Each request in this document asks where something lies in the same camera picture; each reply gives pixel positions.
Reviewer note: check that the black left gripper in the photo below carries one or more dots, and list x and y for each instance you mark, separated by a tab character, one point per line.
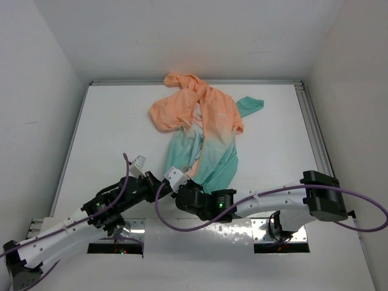
154	184

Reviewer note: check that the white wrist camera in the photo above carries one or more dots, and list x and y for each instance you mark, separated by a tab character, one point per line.
136	168
176	178

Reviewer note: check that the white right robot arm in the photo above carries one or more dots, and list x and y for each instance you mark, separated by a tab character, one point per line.
316	197

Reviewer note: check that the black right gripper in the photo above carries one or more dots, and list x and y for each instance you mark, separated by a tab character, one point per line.
191	182

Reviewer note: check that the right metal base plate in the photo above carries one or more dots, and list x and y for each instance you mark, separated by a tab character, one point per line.
263	233

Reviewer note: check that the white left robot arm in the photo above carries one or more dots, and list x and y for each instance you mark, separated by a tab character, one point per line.
30	260

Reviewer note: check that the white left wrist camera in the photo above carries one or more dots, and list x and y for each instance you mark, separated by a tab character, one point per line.
136	168

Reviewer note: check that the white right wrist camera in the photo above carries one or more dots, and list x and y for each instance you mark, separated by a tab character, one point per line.
176	178

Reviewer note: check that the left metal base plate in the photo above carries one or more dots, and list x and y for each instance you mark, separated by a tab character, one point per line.
134	228

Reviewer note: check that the metal base plate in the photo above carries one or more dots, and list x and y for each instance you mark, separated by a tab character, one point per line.
263	233
134	228

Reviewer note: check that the orange and teal jacket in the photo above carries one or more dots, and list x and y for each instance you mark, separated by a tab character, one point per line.
205	122

